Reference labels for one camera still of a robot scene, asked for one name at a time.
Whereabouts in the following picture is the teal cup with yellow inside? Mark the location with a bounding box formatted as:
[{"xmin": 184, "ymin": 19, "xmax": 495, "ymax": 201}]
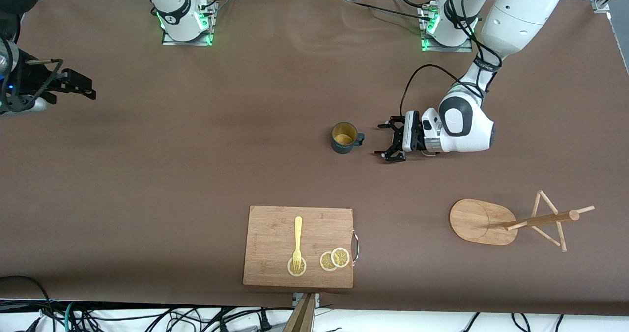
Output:
[{"xmin": 330, "ymin": 122, "xmax": 365, "ymax": 154}]

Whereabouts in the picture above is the wooden cup rack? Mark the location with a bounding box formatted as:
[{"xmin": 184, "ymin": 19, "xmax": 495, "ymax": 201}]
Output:
[{"xmin": 449, "ymin": 190, "xmax": 595, "ymax": 252}]

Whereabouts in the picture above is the brown table cover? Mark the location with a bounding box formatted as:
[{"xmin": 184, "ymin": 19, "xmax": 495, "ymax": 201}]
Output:
[{"xmin": 0, "ymin": 0, "xmax": 629, "ymax": 317}]

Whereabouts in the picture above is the yellow plastic fork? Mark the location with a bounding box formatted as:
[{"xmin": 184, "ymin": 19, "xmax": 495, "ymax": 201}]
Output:
[{"xmin": 292, "ymin": 216, "xmax": 303, "ymax": 272}]

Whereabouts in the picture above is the bamboo cutting board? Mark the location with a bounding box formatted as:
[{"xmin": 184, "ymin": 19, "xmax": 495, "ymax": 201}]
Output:
[{"xmin": 243, "ymin": 205, "xmax": 359, "ymax": 289}]

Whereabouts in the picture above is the wooden beam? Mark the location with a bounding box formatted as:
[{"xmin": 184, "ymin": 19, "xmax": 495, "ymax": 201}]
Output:
[{"xmin": 282, "ymin": 294, "xmax": 316, "ymax": 332}]

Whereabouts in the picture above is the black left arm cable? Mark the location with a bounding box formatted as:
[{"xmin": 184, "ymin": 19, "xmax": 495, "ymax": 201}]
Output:
[{"xmin": 400, "ymin": 0, "xmax": 503, "ymax": 119}]

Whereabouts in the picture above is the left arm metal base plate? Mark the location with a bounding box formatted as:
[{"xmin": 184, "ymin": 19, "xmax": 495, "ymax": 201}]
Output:
[{"xmin": 421, "ymin": 5, "xmax": 473, "ymax": 53}]

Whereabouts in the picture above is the black cable on table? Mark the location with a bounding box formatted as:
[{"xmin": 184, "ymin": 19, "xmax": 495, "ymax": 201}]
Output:
[{"xmin": 339, "ymin": 0, "xmax": 435, "ymax": 22}]

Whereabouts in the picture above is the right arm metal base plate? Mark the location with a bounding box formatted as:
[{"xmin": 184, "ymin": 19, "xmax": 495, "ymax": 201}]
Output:
[{"xmin": 161, "ymin": 12, "xmax": 216, "ymax": 46}]

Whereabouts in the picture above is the metal bracket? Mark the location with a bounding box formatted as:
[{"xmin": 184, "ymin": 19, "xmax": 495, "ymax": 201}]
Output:
[{"xmin": 292, "ymin": 293, "xmax": 321, "ymax": 309}]

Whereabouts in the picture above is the black floor cable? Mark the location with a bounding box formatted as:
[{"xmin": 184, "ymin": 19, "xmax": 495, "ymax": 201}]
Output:
[{"xmin": 0, "ymin": 275, "xmax": 56, "ymax": 332}]

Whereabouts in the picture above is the teal floor cable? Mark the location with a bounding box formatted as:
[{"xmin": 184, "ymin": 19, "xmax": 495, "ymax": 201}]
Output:
[{"xmin": 63, "ymin": 301, "xmax": 79, "ymax": 332}]

